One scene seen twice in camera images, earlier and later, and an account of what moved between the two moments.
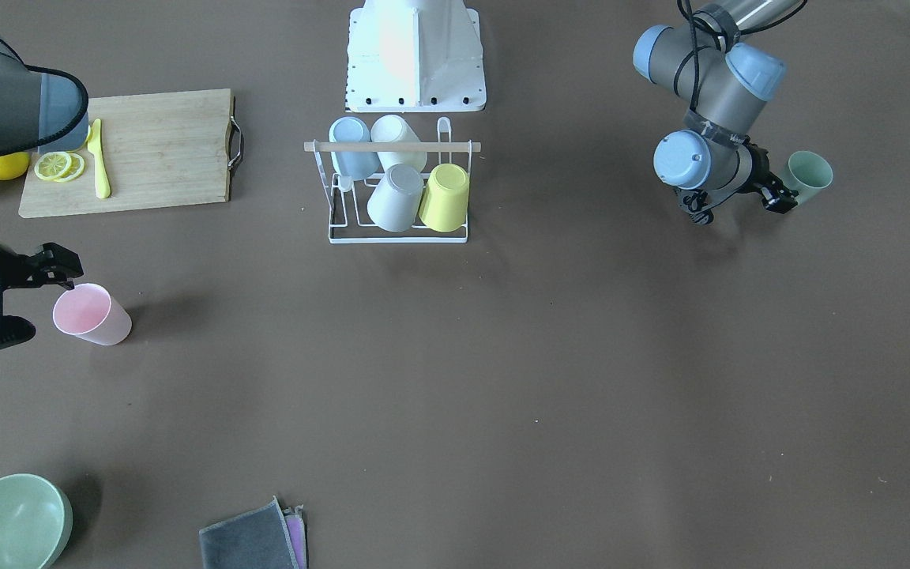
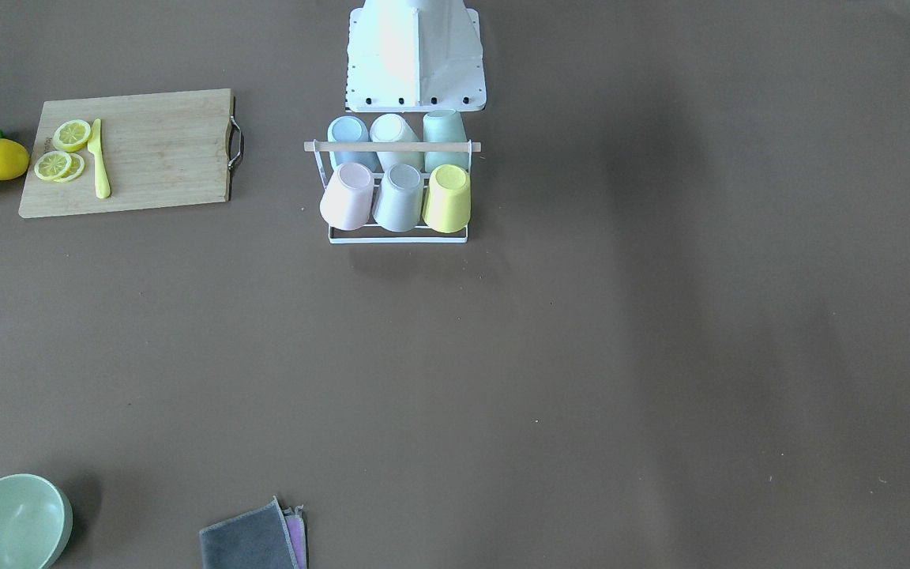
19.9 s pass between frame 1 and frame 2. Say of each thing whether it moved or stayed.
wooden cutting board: stayed
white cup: stayed
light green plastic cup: moved
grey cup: stayed
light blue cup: stayed
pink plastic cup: moved
